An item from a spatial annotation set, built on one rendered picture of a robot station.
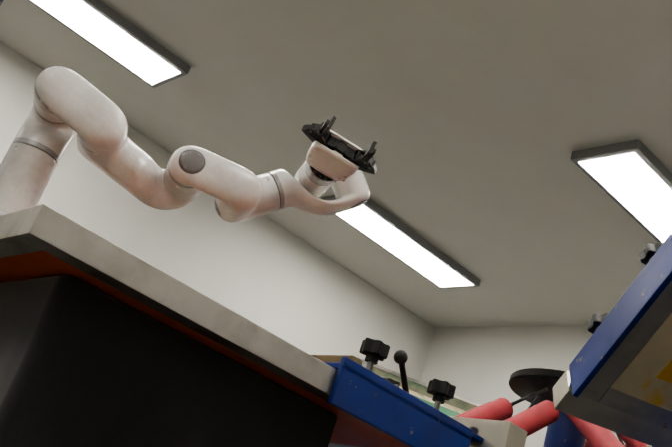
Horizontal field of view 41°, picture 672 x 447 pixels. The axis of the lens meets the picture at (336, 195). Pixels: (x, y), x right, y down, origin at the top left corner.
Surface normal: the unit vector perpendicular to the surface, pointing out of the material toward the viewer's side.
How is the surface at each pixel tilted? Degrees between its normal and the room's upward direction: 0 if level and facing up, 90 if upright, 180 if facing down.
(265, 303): 90
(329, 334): 90
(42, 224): 90
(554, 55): 180
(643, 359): 148
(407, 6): 180
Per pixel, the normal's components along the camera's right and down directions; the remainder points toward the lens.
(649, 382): -0.14, 0.54
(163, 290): 0.66, -0.12
